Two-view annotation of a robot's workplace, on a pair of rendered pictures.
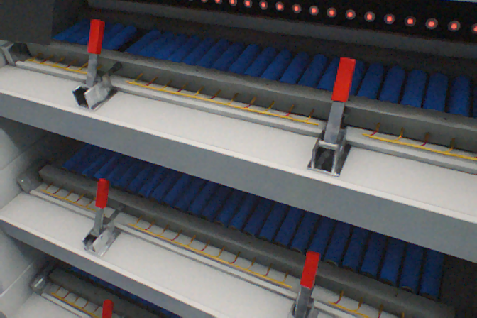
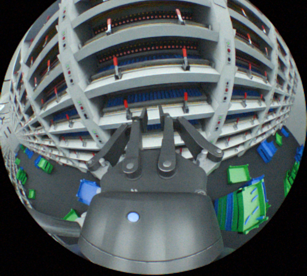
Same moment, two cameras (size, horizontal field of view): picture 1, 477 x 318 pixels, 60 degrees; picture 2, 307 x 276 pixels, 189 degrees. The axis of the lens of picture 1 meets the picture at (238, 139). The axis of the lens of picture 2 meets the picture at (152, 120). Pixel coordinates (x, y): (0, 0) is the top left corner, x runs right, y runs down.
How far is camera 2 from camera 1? 0.22 m
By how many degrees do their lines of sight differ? 23
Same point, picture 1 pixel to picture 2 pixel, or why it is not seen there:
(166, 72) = (142, 104)
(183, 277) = (159, 141)
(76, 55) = (116, 108)
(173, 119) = (151, 114)
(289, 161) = (180, 113)
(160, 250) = (151, 139)
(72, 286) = not seen: hidden behind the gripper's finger
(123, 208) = not seen: hidden behind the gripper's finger
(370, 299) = not seen: hidden behind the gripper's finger
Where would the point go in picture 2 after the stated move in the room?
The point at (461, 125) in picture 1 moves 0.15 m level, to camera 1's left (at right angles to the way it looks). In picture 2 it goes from (200, 97) to (178, 105)
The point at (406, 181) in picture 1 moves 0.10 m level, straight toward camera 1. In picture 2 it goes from (198, 109) to (207, 121)
